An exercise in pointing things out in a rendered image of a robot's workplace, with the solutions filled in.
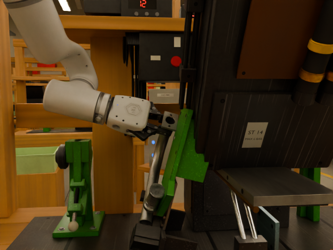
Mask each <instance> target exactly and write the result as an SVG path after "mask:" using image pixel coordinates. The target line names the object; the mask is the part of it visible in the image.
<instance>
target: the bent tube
mask: <svg viewBox="0 0 333 250"><path fill-rule="evenodd" d="M178 116H179V115H178V114H174V113H170V112H167V111H164V116H163V121H162V126H161V128H164V129H168V130H172V131H176V128H177V122H178ZM169 137H170V136H165V135H161V134H159V137H158V140H157V143H156V147H155V151H154V154H153V158H152V162H151V166H150V171H149V176H148V181H147V186H146V191H145V196H144V201H145V199H146V198H147V196H148V194H149V188H150V186H151V185H152V184H158V182H159V176H160V170H161V165H162V161H163V157H164V153H165V149H166V146H167V142H168V140H169ZM144 201H143V202H144ZM152 218H153V213H150V212H147V211H146V210H145V209H144V207H143V206H142V211H141V216H140V221H139V222H140V224H144V225H151V223H152Z"/></svg>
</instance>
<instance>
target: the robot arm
mask: <svg viewBox="0 0 333 250"><path fill-rule="evenodd" d="M3 3H4V4H5V6H6V8H7V10H8V12H9V14H10V16H11V18H12V19H13V21H14V23H15V25H16V27H17V29H18V31H19V33H20V34H21V36H22V38H23V40H24V42H25V44H26V46H27V48H28V49H29V51H30V53H31V54H32V56H33V57H34V58H35V59H36V60H37V61H39V62H40V63H43V64H54V63H57V62H60V63H61V64H62V65H63V67H64V68H65V70H66V72H67V74H68V76H69V82H63V81H60V80H56V79H52V80H51V81H50V82H49V83H48V84H47V86H46V89H45V92H44V96H43V107H44V109H45V110H46V111H49V112H53V113H57V114H61V115H65V116H68V117H72V118H76V119H80V120H84V121H88V122H92V123H96V124H100V125H104V123H105V122H106V125H107V126H108V127H110V128H112V129H114V130H117V131H119V132H122V133H125V134H128V135H131V136H135V137H138V138H139V139H140V140H141V141H145V140H146V139H147V138H148V137H149V136H151V135H155V134H156V133H157V134H161V135H165V136H171V134H172V132H173V131H172V130H168V129H164V128H161V126H162V125H159V126H157V125H154V124H151V123H148V122H147V121H148V119H151V120H158V122H159V123H162V121H163V116H164V115H163V114H161V112H160V111H158V110H157V109H156V108H155V106H154V103H153V102H150V101H148V100H144V99H140V98H136V97H130V96H123V95H115V97H112V98H111V94H108V93H104V92H100V91H97V89H98V78H97V75H96V72H95V69H94V66H93V64H92V61H91V59H90V57H89V55H88V54H87V52H86V51H85V49H84V48H83V47H81V46H80V45H79V44H77V43H76V42H74V41H72V40H70V39H69V38H68V37H67V35H66V32H65V30H64V28H63V25H62V22H61V20H60V17H59V15H58V12H57V10H56V7H55V5H54V2H53V0H3ZM151 114H152V115H151ZM144 132H145V133H144Z"/></svg>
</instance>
